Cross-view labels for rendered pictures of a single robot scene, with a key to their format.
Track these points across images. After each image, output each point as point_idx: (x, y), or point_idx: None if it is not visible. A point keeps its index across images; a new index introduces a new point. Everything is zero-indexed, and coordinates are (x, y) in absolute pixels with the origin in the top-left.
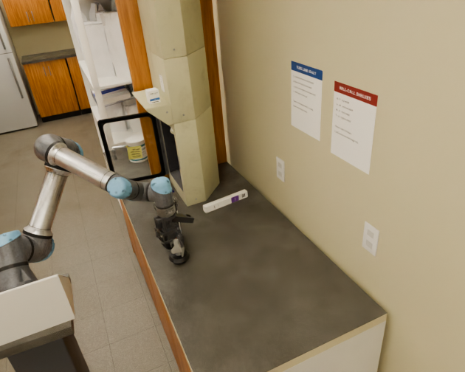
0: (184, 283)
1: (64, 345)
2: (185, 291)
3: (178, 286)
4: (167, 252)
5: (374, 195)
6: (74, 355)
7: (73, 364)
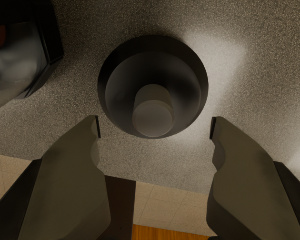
0: (275, 142)
1: (131, 238)
2: None
3: None
4: (66, 98)
5: None
6: (117, 193)
7: (134, 202)
